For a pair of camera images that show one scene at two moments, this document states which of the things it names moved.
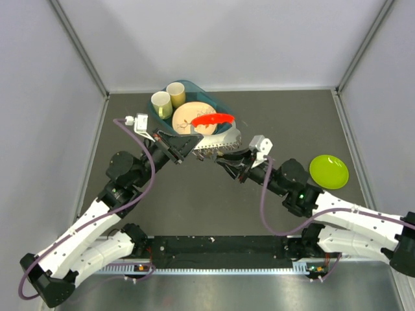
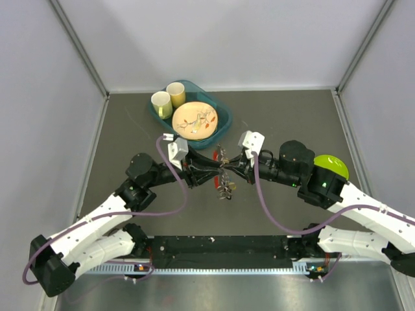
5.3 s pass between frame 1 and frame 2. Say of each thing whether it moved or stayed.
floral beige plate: stayed
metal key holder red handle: moved
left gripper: moved
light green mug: stayed
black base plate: stayed
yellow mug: stayed
